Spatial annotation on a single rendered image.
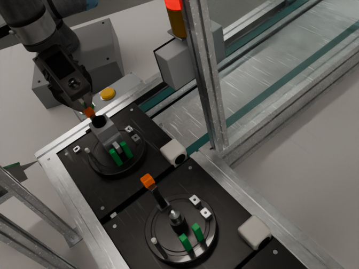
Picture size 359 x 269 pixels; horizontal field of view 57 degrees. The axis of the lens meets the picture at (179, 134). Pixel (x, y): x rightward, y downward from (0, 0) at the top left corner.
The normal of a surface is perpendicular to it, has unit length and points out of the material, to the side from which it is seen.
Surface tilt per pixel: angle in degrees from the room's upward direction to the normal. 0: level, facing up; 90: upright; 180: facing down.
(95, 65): 1
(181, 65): 90
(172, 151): 0
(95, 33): 1
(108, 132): 90
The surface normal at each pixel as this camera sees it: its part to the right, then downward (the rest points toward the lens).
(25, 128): -0.21, -0.61
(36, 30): 0.52, 0.59
